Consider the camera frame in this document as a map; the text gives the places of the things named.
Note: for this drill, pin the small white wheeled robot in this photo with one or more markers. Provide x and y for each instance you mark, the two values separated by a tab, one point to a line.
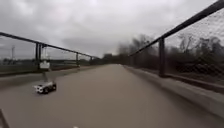
45	87

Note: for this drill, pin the white sign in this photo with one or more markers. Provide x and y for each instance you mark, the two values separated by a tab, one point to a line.
44	65

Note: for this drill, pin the grey paved bridge path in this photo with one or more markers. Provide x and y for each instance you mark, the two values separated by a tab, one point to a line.
110	100

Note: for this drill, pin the dark metal railing fence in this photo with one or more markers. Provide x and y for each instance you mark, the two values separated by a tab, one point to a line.
38	53

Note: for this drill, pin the dark metal mesh fence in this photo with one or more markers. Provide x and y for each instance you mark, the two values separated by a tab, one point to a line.
162	56

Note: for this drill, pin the grey concrete kerb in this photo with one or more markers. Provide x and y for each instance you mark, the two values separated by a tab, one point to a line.
186	90
23	79

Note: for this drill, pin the row of bare trees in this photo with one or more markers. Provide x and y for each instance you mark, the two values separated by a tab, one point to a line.
186	53

